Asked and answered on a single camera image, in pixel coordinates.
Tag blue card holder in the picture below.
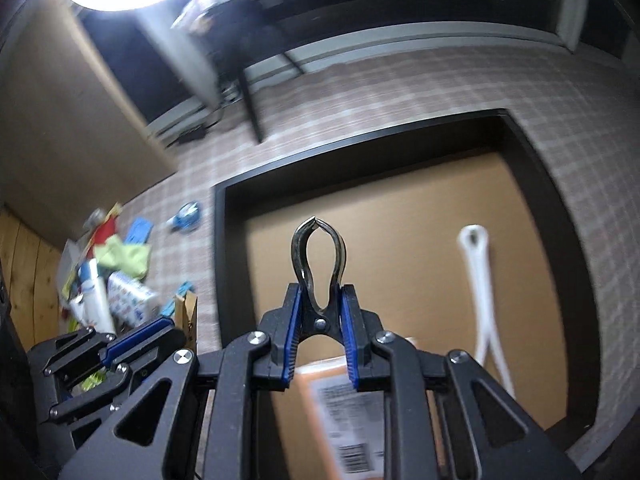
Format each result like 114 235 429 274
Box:
125 217 154 246

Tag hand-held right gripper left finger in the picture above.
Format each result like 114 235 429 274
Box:
59 282 306 480

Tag black table leg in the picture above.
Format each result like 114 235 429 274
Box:
234 67 264 143

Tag metal spring clip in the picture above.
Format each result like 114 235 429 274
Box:
291 216 347 332

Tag wooden clothespin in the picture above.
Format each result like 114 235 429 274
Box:
173 292 199 352

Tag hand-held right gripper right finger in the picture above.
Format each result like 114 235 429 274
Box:
340 284 581 480

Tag plaid rug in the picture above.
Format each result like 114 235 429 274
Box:
60 42 640 480

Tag wooden plank board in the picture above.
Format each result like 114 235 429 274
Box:
0 205 66 341

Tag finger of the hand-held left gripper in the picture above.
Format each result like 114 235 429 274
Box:
50 329 187 423
27 316 177 377

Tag blue liquid bottle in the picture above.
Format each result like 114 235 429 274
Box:
167 201 202 232

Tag white bottle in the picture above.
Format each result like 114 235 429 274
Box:
74 260 117 334

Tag brown panel board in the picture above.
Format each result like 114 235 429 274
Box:
0 5 177 251

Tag orange labelled package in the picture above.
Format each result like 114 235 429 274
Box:
292 337 418 480

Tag yellow-green cloth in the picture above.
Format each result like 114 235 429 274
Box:
95 237 151 279

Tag black speaker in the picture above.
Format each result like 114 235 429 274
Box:
0 260 40 480

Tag black storage box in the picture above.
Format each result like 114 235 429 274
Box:
212 108 601 461

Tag white plastic tongs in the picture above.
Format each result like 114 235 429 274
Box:
457 225 518 401

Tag white patterned package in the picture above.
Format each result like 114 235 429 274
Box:
107 271 161 333

